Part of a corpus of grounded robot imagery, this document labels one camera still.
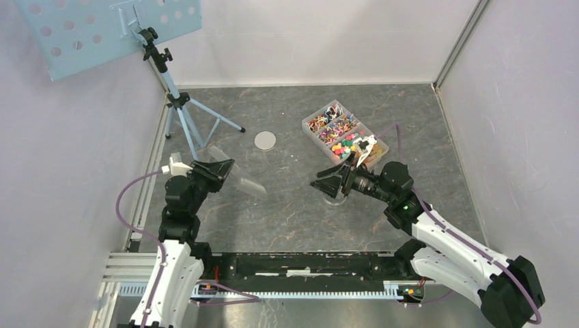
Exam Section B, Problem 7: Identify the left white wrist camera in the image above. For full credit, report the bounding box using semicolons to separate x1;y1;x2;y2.
161;152;193;176

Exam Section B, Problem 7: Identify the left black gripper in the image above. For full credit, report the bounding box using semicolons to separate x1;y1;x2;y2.
187;159;235;215

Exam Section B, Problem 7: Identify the clear plastic scoop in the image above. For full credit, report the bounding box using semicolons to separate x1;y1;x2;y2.
208;146;267;200

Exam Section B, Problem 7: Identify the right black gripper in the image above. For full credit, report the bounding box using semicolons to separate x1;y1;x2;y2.
309;152;394;204

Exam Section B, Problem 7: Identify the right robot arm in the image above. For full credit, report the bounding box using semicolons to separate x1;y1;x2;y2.
310;160;545;327

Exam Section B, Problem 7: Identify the purple cable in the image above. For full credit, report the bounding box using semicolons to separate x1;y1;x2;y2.
116;169;261;328
375;123;542;326

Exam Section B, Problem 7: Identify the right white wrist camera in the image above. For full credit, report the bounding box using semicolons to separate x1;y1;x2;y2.
353;134;378;168

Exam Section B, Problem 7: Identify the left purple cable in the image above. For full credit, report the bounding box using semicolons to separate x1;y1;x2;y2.
116;169;261;328

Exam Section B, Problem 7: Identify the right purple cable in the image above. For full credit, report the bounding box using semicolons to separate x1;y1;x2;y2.
375;123;542;326

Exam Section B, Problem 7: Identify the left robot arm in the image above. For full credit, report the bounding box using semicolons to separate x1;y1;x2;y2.
117;153;235;327

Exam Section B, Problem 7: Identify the small clear glass jar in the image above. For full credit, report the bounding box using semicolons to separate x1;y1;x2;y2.
322;193;348;206

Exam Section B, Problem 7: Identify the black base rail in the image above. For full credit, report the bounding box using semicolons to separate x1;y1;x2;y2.
190;251;429;304

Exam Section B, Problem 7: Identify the clear compartment candy box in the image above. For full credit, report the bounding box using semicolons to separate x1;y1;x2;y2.
301;100;373;165

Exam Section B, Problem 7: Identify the silver round jar lid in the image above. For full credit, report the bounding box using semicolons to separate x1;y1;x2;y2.
254;131;277;151

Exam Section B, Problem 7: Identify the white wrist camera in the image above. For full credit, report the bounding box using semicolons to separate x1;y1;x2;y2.
353;134;378;168
161;152;193;176

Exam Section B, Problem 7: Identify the light blue music stand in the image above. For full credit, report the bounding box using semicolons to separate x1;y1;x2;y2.
15;0;245;155

